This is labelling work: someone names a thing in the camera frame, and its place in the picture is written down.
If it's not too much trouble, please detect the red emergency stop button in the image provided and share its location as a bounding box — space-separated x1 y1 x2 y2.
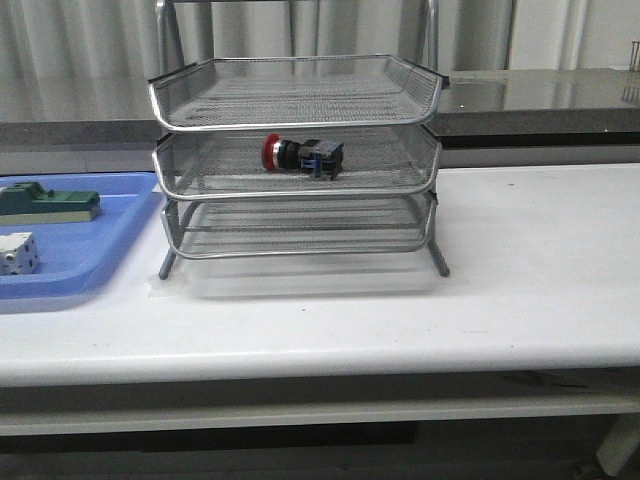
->
261 133 344 181

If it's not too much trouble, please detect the mesh tray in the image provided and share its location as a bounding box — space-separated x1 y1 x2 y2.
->
161 194 437 260
148 54 448 132
152 125 442 201

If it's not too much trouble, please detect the grey stone counter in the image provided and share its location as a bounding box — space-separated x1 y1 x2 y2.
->
1 68 639 175

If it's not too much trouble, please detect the blue plastic tray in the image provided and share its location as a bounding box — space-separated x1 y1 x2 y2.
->
1 172 162 301

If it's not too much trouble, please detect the green electrical module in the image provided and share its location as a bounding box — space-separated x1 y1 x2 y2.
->
1 182 101 225

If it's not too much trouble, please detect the white terminal block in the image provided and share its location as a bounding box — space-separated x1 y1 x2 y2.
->
1 232 40 276

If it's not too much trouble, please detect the white table leg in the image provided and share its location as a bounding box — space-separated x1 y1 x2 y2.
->
596 413 640 477

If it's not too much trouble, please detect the silver rack frame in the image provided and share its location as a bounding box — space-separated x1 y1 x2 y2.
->
156 1 450 278

